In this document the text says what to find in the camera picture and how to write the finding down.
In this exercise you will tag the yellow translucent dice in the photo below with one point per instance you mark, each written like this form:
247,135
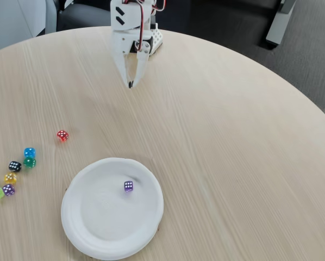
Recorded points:
10,178

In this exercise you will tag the black dice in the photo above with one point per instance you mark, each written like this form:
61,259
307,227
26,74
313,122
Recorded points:
15,166

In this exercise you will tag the dark green translucent dice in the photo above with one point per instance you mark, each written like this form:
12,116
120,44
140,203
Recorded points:
29,162

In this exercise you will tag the purple translucent dice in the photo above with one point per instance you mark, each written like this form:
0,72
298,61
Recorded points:
8,190
128,186

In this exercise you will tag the grey desk leg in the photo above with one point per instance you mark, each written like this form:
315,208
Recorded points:
279,24

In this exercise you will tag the dark grey chair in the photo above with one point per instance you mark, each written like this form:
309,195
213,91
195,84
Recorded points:
81,19

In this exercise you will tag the white paper plate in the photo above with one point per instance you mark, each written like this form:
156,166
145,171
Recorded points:
102,214

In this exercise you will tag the blue translucent dice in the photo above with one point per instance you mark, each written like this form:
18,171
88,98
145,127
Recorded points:
29,152

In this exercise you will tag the black upholstered seat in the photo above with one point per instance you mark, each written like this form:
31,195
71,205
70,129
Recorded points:
255,24

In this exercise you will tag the pale grey cabinet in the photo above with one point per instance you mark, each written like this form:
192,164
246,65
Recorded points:
13,21

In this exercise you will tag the red translucent dice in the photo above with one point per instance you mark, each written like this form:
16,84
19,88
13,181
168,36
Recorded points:
62,136

